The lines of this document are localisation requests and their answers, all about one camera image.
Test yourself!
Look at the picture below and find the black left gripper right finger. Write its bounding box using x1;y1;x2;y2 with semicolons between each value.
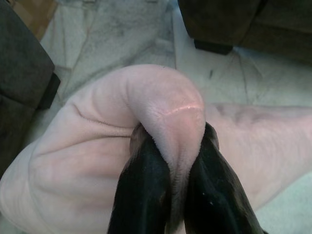
183;122;266;234

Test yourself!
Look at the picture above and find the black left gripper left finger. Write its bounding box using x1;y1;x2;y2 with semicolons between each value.
106;124;173;234

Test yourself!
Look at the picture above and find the pink velvet pillow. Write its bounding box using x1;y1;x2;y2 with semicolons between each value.
0;63;312;234

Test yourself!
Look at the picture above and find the black sofa foot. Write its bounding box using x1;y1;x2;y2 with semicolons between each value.
38;72;61;111
194;38;233;55

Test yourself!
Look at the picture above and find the dark grey fabric sofa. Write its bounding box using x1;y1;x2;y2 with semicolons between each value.
0;0;56;180

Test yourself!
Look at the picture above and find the brown fabric sofa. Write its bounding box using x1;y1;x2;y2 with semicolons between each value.
177;0;312;66

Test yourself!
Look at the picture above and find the grey white patterned rug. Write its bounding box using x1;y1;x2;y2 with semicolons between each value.
29;0;312;234

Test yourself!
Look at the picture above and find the brown cardboard box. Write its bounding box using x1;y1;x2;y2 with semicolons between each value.
11;0;58;41

